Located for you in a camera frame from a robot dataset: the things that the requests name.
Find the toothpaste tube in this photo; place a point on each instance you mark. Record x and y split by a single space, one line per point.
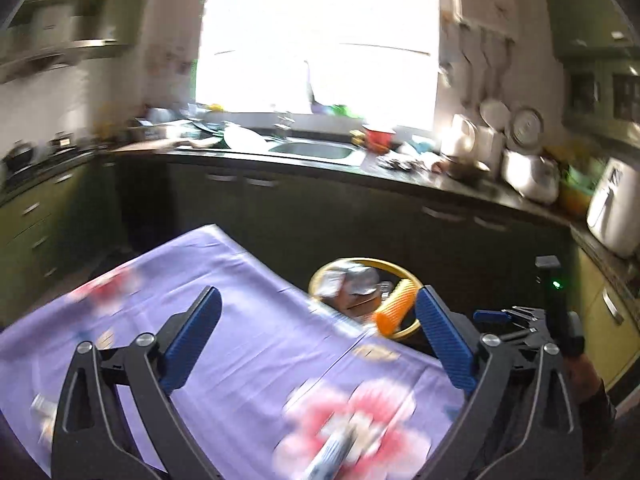
332 452

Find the yellow rimmed trash bin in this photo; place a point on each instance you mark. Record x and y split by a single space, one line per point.
313 284

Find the clear plastic bag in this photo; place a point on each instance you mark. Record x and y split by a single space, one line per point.
364 279

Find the glass door wall cabinet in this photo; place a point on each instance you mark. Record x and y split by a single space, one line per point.
600 95

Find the person's right forearm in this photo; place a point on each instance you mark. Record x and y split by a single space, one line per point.
607 410

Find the brown cardboard piece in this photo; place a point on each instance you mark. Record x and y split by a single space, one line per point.
360 306

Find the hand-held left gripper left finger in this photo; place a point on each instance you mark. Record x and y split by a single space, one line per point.
192 340

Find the purple floral tablecloth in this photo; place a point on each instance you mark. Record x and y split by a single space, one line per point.
250 310

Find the white air fryer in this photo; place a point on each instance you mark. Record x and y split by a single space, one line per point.
615 205

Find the kitchen base cabinets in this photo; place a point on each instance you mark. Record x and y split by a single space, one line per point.
280 210

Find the large white plate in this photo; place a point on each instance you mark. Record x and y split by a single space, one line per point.
245 137

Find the snack wrapper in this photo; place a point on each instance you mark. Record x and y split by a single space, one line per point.
42 410

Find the green basin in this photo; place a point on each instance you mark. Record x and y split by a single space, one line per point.
345 110

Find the white rice cooker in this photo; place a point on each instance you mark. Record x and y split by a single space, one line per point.
530 177

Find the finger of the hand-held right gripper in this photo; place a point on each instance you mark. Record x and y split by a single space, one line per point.
515 334
490 316

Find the red bowl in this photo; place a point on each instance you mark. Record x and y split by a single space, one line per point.
380 137

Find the blue bowl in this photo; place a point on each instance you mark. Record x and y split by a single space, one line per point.
320 108

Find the range hood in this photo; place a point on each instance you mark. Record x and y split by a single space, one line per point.
60 50

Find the white kettle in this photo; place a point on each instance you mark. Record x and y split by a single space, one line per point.
460 135

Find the black wok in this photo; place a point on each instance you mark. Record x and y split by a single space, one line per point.
17 157

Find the steel sink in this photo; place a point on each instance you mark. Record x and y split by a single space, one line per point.
312 150

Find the kitchen window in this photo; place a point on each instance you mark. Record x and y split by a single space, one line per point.
325 35

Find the white canister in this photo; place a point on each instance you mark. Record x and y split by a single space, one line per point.
487 145

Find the person's right hand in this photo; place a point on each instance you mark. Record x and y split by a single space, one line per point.
585 375

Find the green plastic containers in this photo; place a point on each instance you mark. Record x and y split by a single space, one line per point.
575 185

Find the white round plate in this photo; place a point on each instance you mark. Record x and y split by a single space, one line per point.
494 114

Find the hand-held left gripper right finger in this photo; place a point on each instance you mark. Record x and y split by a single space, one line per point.
445 340

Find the dark rag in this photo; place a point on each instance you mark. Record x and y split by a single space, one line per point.
400 162

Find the orange foam net sleeve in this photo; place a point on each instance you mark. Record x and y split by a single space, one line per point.
395 310

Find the small blue container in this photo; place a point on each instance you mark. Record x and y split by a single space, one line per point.
424 145

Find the dish rack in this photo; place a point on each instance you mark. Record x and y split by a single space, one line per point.
160 120

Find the gas stove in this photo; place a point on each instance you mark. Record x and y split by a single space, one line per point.
65 147

